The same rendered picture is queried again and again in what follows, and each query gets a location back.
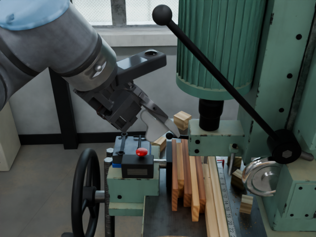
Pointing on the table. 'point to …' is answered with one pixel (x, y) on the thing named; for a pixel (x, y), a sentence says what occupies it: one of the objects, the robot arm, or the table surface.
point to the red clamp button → (141, 152)
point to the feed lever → (284, 146)
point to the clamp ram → (164, 163)
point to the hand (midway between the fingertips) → (157, 118)
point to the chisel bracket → (215, 139)
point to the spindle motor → (219, 45)
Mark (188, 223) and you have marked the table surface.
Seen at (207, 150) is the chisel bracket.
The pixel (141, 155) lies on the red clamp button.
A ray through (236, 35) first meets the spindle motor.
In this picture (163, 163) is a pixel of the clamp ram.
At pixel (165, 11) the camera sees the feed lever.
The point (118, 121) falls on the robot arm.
